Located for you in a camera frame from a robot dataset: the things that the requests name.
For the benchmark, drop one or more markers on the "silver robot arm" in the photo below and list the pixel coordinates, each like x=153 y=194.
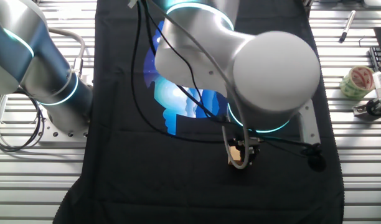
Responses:
x=271 y=71

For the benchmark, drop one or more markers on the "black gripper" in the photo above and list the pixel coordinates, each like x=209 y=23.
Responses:
x=252 y=142

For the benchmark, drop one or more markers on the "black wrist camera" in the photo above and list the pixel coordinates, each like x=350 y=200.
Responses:
x=316 y=163

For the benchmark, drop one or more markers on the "clear packing tape roll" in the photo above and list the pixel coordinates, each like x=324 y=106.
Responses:
x=349 y=87

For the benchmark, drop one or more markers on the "black cloth with blue print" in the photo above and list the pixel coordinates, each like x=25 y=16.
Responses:
x=147 y=186

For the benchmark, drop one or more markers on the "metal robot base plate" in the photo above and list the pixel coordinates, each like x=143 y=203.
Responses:
x=63 y=137

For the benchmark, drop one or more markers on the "black keyboard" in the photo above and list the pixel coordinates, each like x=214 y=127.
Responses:
x=380 y=59

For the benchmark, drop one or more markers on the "black and silver marker pen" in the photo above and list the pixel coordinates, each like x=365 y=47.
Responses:
x=347 y=26

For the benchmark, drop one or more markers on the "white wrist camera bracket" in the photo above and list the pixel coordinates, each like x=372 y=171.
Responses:
x=308 y=124

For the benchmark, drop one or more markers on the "small wooden block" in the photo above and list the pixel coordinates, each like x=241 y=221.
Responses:
x=236 y=154

